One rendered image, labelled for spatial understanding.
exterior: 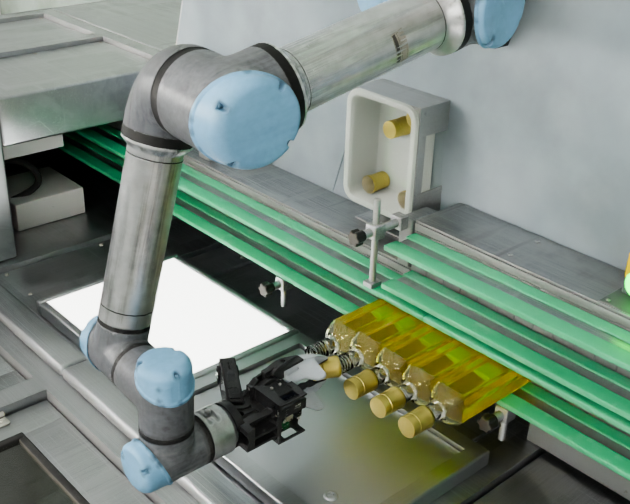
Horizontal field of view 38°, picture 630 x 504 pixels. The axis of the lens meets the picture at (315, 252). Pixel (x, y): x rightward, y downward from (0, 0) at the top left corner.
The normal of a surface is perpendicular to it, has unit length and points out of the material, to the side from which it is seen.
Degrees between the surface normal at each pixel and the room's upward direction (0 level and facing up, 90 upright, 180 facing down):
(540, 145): 0
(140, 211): 50
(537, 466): 90
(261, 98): 81
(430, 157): 90
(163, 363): 90
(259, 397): 0
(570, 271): 90
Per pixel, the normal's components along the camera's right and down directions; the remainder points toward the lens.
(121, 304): -0.07, 0.31
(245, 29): -0.74, 0.29
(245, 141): 0.53, 0.44
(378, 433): 0.02, -0.89
